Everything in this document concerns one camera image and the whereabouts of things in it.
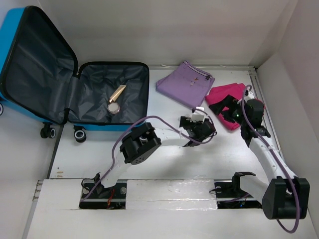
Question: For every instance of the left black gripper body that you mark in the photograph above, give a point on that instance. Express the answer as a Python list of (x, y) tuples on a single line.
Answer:
[(199, 123)]

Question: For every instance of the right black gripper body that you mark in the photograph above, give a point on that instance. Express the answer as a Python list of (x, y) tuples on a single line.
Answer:
[(238, 117)]

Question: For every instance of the pink cloth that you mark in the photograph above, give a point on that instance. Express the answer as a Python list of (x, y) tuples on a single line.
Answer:
[(236, 90)]

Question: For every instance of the purple shirt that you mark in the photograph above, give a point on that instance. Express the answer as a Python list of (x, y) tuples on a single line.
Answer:
[(187, 85)]

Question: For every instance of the round cream jar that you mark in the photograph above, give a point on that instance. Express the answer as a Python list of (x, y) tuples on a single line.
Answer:
[(113, 108)]

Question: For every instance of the gold cosmetic tube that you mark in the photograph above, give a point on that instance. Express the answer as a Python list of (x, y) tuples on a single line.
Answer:
[(116, 93)]

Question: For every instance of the blue kids suitcase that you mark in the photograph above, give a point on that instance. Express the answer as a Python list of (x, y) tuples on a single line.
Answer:
[(41, 78)]

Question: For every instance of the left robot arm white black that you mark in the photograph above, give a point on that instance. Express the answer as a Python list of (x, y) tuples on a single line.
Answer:
[(143, 138)]

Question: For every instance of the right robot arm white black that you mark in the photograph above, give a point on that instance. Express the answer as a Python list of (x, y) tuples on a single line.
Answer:
[(286, 195)]

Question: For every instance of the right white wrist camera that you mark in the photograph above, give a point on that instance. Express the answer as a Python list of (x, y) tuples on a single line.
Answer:
[(248, 95)]

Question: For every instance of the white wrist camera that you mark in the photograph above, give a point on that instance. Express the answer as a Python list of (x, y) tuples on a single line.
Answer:
[(197, 114), (248, 95)]

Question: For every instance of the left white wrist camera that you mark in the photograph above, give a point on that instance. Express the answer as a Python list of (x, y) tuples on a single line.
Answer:
[(197, 114)]

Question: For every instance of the aluminium frame rail right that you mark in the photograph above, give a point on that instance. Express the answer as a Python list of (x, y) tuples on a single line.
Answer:
[(266, 118)]

